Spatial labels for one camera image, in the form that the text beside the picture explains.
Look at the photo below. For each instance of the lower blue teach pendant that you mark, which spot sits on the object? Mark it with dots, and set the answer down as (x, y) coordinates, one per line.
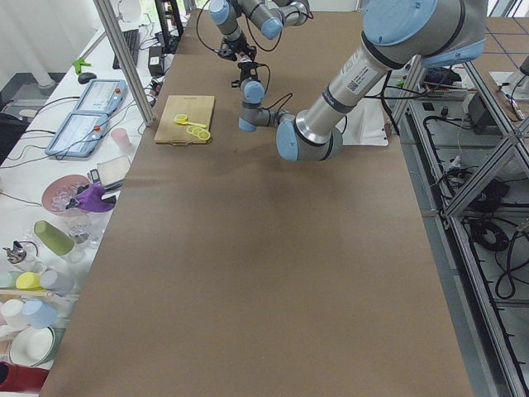
(78, 135)

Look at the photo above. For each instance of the black computer mouse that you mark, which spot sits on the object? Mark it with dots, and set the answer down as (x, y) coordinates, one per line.
(85, 77)

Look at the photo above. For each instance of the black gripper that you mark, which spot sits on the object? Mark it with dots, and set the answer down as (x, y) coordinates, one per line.
(247, 72)
(234, 45)

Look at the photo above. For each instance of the light blue cup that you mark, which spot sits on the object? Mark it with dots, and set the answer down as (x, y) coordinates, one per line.
(39, 313)

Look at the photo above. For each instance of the wooden cutting board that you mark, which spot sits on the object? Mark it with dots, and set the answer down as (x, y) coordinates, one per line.
(199, 108)

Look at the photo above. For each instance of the white tray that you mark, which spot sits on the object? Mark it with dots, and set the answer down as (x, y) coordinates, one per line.
(113, 172)

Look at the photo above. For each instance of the blue teach pendant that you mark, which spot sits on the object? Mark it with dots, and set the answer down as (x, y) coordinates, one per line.
(102, 95)
(78, 135)

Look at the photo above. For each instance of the white cup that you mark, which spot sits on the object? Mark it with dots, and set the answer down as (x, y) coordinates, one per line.
(11, 311)

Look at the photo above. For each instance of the mint green cup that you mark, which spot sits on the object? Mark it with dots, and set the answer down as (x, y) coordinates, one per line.
(8, 279)

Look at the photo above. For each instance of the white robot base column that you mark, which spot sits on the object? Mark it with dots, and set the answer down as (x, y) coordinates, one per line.
(364, 126)

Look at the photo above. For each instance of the purple cloth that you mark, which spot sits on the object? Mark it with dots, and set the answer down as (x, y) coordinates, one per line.
(89, 198)

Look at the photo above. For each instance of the glass dispenser bottle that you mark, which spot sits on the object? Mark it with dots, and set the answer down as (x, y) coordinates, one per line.
(24, 256)

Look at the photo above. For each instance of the black keyboard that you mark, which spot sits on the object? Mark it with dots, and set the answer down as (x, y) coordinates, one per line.
(132, 41)

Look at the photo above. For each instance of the green tall cup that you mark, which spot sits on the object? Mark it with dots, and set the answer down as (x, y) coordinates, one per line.
(53, 238)

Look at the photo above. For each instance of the upper blue teach pendant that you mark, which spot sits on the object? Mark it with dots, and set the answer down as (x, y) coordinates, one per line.
(102, 95)

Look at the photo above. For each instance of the wine glass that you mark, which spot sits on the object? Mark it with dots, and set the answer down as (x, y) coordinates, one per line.
(85, 228)

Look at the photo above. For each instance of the yellow cup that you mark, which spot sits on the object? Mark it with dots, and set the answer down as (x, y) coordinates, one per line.
(29, 281)

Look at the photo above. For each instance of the pink cup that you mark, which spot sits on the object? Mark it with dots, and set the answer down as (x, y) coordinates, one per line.
(121, 138)

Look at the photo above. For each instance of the pink bowl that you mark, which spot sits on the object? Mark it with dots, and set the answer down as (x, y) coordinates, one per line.
(59, 193)

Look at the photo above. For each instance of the grey blue cup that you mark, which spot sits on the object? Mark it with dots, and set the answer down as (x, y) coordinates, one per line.
(58, 282)

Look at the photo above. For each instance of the aluminium frame post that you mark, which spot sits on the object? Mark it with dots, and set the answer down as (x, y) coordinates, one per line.
(114, 33)

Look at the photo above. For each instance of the white green rimmed bowl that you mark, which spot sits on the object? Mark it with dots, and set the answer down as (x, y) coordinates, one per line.
(32, 347)

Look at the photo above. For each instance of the lemon slice lower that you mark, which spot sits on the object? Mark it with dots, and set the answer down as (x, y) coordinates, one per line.
(203, 135)

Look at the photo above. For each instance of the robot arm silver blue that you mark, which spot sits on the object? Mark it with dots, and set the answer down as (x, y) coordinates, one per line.
(270, 21)
(442, 33)

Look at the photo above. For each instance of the black power adapter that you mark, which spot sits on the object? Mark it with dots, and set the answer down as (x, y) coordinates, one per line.
(158, 62)

